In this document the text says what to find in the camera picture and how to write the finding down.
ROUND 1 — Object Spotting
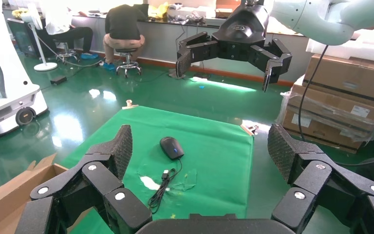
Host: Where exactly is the green table cloth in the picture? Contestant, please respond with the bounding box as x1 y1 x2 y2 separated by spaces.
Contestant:
59 106 255 234

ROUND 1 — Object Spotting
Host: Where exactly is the brown shipping carton white label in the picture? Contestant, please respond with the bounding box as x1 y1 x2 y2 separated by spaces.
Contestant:
281 108 373 155

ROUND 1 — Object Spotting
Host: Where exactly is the white floor fan stand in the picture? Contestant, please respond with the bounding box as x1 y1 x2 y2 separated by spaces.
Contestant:
27 21 58 72

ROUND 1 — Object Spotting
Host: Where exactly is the black power adapter brick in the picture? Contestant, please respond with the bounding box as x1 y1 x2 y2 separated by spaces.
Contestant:
50 76 68 86

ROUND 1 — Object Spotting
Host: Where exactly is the silver binder clip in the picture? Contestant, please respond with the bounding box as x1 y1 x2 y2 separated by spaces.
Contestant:
241 123 259 137
122 99 139 110

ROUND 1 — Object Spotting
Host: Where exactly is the dark cabinet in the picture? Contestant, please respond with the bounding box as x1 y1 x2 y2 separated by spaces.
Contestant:
7 18 50 59

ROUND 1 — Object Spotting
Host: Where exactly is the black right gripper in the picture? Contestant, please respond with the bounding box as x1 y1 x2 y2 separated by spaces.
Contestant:
175 0 293 93

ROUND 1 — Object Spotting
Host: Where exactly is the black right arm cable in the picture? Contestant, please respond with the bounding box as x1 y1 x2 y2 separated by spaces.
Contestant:
298 44 374 167

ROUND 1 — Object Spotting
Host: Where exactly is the person in black shirt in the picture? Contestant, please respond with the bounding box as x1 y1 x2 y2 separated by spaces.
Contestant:
102 3 150 72

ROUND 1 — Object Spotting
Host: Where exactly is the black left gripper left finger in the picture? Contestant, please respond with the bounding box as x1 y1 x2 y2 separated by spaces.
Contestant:
14 125 153 234

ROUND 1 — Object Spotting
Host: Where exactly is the large brown shipping carton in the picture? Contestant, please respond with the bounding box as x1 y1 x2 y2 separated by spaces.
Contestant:
303 53 374 111

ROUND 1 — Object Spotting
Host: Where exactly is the black stool with chrome base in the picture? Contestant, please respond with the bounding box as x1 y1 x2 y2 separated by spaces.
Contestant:
55 42 80 64
114 48 143 78

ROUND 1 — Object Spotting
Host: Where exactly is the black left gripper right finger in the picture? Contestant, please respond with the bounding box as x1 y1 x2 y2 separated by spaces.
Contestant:
267 123 374 234

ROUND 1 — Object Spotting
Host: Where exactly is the yellow plastic bag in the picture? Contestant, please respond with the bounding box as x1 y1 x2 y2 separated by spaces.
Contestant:
148 2 170 19

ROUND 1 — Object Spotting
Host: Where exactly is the white foam packing block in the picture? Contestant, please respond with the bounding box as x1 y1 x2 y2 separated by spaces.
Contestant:
305 29 374 68

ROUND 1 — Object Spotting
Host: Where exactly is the black wired computer mouse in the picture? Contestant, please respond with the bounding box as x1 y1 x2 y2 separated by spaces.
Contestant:
148 136 185 215

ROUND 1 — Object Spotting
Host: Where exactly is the person in white shirt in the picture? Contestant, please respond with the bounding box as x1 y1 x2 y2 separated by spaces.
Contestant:
40 0 99 61

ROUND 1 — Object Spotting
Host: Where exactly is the plastic wrapped brown shipping carton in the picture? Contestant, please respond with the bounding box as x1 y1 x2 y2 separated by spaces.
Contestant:
285 84 374 133

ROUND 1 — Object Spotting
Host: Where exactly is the open brown cardboard box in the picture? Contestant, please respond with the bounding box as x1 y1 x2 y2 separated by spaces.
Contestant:
0 153 93 234

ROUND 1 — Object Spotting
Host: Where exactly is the white wheeled background robot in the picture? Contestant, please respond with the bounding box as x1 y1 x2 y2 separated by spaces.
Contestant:
0 0 49 137

